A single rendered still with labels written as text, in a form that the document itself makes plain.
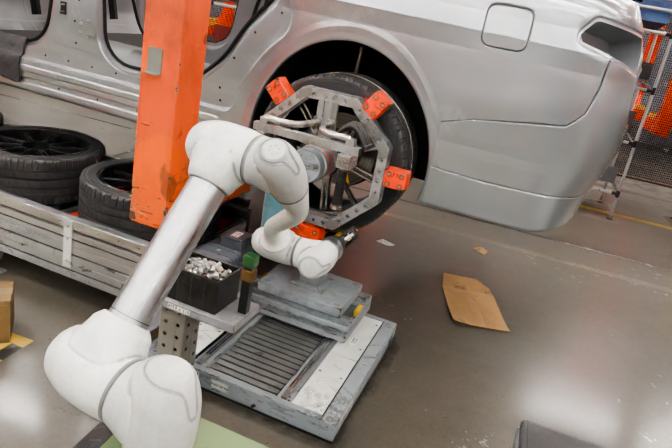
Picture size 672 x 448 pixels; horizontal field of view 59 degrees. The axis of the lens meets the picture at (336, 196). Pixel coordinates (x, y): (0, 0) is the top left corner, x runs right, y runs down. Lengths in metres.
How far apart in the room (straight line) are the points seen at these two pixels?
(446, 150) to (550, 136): 0.38
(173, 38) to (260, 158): 0.85
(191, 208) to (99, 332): 0.34
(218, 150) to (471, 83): 1.14
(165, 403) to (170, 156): 1.12
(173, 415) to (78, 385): 0.23
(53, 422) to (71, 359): 0.81
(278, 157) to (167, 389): 0.56
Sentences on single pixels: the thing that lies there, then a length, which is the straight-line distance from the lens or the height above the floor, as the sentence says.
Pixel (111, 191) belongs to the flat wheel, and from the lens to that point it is 2.73.
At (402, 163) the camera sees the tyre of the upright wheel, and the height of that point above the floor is 0.90.
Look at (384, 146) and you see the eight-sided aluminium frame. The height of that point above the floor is 0.97.
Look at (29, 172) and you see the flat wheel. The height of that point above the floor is 0.44.
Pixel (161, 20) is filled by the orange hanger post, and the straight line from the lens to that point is 2.18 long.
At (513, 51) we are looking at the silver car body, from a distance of 2.28.
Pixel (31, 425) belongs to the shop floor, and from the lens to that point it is 2.25.
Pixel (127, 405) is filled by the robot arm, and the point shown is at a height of 0.59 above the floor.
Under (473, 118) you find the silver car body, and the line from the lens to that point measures 2.31.
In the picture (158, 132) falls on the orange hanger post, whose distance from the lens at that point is 2.23.
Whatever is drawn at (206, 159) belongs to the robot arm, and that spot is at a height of 1.02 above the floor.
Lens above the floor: 1.44
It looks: 18 degrees down
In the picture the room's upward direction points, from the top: 11 degrees clockwise
